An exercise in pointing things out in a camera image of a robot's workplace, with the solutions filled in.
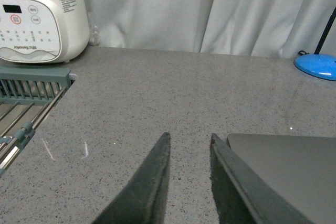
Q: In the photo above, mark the white soy milk maker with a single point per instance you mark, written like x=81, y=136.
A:
x=43, y=31

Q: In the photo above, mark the white curtain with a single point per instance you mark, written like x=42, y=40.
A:
x=269, y=28

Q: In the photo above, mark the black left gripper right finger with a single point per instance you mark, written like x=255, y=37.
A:
x=240, y=195

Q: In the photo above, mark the grey laptop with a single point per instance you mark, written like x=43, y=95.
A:
x=299, y=168

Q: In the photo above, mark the teal dish drying rack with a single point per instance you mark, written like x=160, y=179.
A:
x=28, y=93

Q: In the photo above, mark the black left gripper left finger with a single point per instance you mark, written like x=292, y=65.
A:
x=143, y=199

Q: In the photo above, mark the blue desk lamp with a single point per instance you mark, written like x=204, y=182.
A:
x=318, y=65

